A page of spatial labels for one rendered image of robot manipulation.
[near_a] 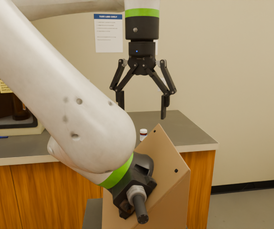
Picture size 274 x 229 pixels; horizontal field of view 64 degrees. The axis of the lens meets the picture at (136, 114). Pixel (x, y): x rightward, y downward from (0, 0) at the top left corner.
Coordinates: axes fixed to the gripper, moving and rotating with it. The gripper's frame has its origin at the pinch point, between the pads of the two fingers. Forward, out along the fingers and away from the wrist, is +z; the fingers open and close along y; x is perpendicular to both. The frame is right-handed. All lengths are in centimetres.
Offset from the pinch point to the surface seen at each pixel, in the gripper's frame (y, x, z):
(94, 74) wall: 75, -90, 1
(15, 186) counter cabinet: 75, -9, 52
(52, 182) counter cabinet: 59, -18, 51
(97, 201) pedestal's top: 15.2, 3.9, 33.5
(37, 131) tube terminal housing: 84, -35, 31
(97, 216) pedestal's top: 11.2, 10.5, 33.6
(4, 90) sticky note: 95, -26, 4
